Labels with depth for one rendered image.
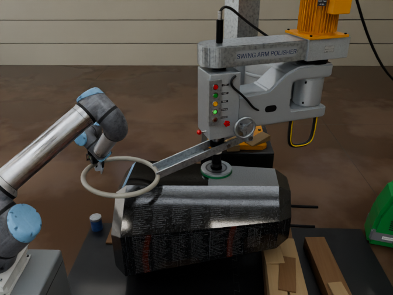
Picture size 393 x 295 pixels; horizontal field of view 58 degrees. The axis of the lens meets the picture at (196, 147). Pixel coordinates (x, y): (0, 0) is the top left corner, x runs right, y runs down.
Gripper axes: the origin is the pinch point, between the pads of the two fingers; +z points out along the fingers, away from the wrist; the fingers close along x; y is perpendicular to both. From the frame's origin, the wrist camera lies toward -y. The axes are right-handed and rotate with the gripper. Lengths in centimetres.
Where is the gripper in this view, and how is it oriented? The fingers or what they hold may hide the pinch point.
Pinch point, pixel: (99, 170)
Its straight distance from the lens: 249.7
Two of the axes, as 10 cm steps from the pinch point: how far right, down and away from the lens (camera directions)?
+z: -0.8, 8.9, 4.5
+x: 7.6, 3.4, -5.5
